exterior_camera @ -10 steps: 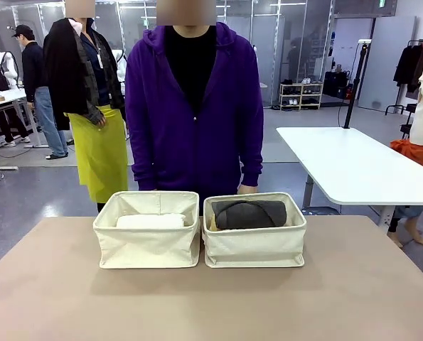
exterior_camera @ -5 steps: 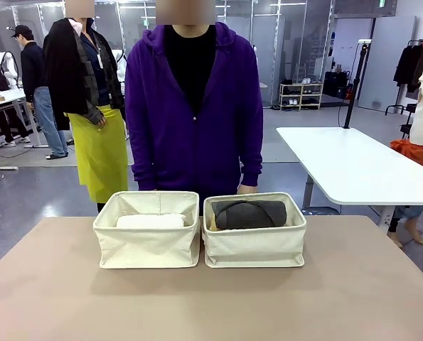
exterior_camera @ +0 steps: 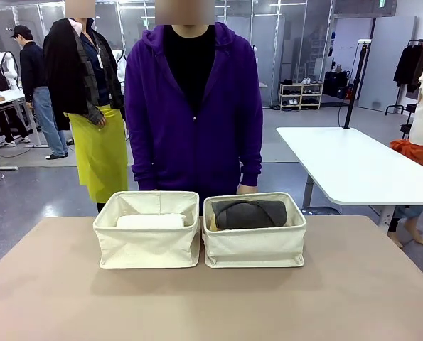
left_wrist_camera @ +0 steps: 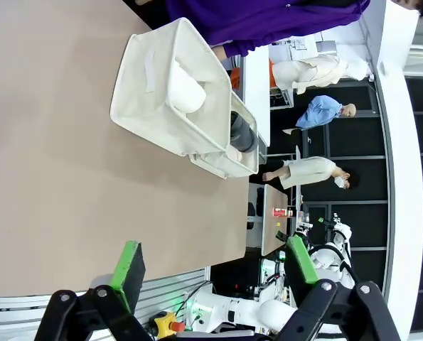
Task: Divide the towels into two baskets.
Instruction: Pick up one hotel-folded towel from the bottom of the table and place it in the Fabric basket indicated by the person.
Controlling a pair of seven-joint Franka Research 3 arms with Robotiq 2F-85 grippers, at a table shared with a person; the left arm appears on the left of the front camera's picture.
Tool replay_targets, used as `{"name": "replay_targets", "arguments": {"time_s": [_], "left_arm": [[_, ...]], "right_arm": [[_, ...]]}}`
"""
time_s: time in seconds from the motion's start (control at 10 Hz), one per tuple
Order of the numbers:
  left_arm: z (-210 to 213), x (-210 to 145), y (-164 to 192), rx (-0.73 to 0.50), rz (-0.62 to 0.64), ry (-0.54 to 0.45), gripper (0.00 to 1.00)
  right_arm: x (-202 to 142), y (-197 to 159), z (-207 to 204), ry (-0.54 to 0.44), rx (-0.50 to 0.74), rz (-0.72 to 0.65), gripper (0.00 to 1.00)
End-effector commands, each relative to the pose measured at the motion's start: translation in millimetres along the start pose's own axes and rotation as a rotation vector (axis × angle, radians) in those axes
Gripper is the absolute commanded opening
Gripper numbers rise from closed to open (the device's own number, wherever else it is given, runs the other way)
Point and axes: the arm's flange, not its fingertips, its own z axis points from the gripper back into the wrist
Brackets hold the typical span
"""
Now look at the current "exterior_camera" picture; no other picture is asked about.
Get grey towel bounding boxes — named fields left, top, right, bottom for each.
left=210, top=200, right=287, bottom=231

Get white towel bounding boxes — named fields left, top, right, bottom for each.
left=115, top=212, right=186, bottom=230

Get purple sleeved right forearm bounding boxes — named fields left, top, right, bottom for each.
left=124, top=131, right=159, bottom=191

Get purple sleeved left forearm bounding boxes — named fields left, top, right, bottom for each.
left=237, top=134, right=264, bottom=188

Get cream fabric storage basket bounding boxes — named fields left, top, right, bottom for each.
left=92, top=190, right=201, bottom=270
left=202, top=192, right=308, bottom=269

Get black jacket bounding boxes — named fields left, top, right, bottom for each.
left=42, top=18, right=91, bottom=131

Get person with yellow apron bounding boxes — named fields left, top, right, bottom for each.
left=42, top=0, right=130, bottom=214

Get person in purple hoodie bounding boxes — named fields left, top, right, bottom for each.
left=124, top=0, right=264, bottom=216

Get man with black cap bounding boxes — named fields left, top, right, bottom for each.
left=10, top=24, right=70, bottom=161

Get white desk with metal legs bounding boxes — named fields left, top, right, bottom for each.
left=0, top=88, right=43, bottom=171

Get wooden shoe rack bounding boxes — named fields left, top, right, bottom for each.
left=278, top=82, right=324, bottom=110

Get white rounded table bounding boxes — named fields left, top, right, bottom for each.
left=275, top=126, right=423, bottom=228

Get black suitcases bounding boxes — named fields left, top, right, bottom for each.
left=323, top=70, right=351, bottom=99

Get black tripod pole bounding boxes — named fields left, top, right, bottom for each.
left=342, top=39, right=373, bottom=129

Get orange cloth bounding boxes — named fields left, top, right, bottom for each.
left=390, top=139, right=423, bottom=175

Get black stool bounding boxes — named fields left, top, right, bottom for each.
left=398, top=104, right=417, bottom=140

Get clothes rack with dark garments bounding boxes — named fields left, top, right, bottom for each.
left=385, top=38, right=423, bottom=115

